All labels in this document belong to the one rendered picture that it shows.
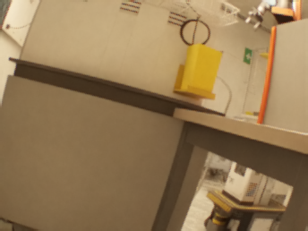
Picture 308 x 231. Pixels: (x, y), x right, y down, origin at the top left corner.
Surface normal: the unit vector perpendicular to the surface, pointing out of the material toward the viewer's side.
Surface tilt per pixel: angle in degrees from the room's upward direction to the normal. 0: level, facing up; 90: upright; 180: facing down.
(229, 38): 90
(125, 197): 90
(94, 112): 90
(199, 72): 93
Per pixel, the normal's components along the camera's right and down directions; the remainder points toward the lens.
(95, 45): 0.23, 0.07
